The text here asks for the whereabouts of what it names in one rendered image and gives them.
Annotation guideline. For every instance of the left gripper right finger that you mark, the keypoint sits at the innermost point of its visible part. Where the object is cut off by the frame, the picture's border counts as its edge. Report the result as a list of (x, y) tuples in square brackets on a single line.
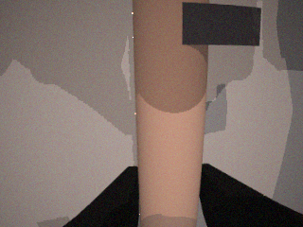
[(227, 202)]

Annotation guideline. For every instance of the long tan rail with center flange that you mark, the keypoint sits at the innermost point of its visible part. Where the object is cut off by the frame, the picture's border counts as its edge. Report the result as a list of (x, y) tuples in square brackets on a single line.
[(171, 39)]

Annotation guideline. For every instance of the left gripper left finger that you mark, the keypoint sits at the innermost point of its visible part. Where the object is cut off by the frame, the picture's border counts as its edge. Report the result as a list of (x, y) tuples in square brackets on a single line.
[(116, 206)]

